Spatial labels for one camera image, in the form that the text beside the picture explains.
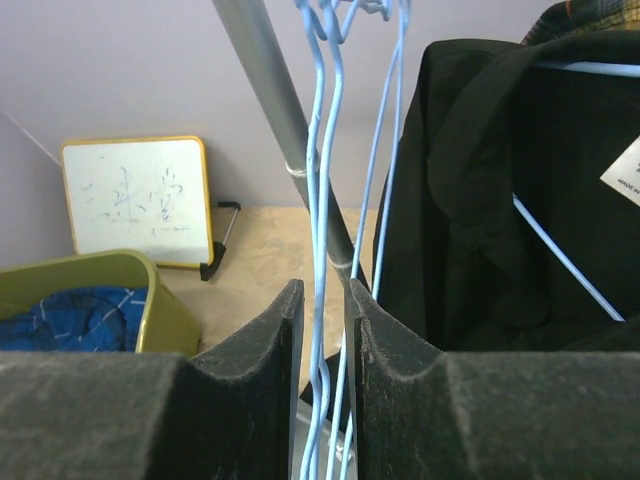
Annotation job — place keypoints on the yellow framed whiteboard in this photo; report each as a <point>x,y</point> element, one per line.
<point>148,194</point>

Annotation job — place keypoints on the black shirt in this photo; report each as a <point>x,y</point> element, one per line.
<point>459,268</point>

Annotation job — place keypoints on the green plastic bin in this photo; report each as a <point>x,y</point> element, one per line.
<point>167,324</point>

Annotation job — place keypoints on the blue hanger under black shirt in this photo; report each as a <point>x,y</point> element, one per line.
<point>566,129</point>

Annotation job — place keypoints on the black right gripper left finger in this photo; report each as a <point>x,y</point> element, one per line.
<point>228,413</point>

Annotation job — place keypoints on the yellow plaid shirt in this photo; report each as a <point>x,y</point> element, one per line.
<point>566,18</point>

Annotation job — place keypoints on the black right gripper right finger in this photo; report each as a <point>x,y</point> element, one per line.
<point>421,413</point>

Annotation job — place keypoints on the blue plaid shirt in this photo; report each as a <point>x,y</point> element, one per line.
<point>86,319</point>

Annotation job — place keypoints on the grey metal clothes rack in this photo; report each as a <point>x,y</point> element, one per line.
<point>250,30</point>

